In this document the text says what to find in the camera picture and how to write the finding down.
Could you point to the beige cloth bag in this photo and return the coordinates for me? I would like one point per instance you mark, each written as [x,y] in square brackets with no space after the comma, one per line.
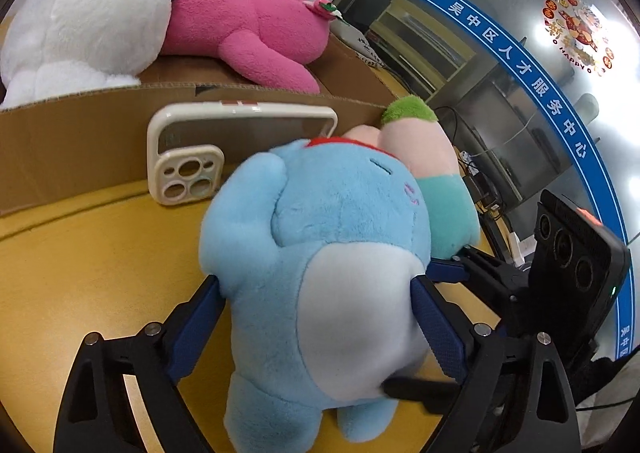
[352,38]

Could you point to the blue plush toy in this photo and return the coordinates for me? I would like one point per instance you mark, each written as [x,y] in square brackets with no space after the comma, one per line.
[320,233]

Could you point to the brown cardboard box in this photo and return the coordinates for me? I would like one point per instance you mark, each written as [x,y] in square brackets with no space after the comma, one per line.
[75,143]

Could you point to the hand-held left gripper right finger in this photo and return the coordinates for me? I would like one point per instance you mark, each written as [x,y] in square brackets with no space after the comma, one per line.
[435,328]

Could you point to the white plush toy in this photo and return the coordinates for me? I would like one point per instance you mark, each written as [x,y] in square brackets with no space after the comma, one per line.
[85,28]

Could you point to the pink and teal plush toy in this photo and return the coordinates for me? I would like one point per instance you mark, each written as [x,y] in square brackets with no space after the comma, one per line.
[425,153]

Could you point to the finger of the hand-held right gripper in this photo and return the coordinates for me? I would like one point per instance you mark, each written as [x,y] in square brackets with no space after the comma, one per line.
[415,388]
[445,270]

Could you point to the beige phone case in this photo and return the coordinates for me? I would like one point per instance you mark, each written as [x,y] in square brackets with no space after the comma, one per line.
[185,173]

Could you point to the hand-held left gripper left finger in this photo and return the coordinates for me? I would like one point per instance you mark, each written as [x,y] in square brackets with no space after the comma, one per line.
[192,338]

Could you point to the pink bear plush toy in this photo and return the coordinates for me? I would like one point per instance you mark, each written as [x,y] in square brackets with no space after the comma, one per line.
[270,23]

